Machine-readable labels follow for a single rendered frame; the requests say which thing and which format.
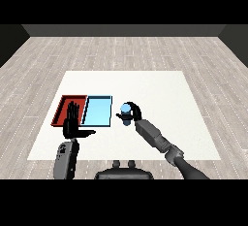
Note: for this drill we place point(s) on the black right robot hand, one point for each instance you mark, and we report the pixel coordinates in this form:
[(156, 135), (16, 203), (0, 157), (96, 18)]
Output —
[(135, 112)]

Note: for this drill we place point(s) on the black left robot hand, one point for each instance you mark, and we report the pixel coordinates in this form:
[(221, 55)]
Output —
[(71, 127)]

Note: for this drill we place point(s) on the blue can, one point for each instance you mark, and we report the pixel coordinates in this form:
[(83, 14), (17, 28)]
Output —
[(125, 112)]

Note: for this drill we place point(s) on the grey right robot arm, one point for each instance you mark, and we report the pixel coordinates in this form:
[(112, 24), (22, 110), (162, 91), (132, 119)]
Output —
[(166, 147)]

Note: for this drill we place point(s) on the red shallow open box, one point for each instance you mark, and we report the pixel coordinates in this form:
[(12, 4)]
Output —
[(66, 111)]

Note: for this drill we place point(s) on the light blue shallow open box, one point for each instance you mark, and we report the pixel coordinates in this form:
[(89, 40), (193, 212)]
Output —
[(97, 111)]

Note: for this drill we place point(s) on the dark grey robot body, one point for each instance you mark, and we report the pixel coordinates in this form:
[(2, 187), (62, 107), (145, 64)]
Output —
[(124, 172)]

